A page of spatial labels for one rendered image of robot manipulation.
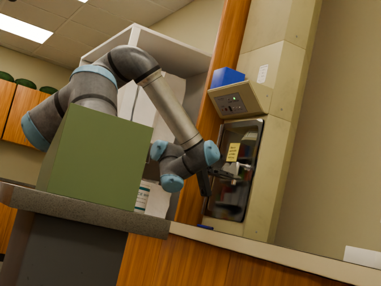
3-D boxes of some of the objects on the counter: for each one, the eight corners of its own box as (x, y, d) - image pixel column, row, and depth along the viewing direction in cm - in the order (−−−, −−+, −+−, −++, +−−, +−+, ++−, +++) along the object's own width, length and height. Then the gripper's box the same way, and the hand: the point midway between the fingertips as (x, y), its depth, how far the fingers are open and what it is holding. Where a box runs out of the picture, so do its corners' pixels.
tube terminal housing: (248, 238, 229) (283, 73, 241) (295, 249, 201) (331, 61, 212) (200, 227, 218) (238, 54, 230) (242, 236, 190) (284, 39, 201)
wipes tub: (138, 212, 256) (145, 183, 258) (148, 215, 244) (156, 184, 246) (113, 206, 250) (121, 176, 252) (123, 209, 238) (131, 177, 241)
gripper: (201, 145, 184) (250, 161, 193) (187, 147, 192) (235, 162, 202) (196, 169, 182) (245, 183, 191) (183, 169, 191) (231, 183, 200)
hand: (236, 179), depth 196 cm, fingers closed, pressing on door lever
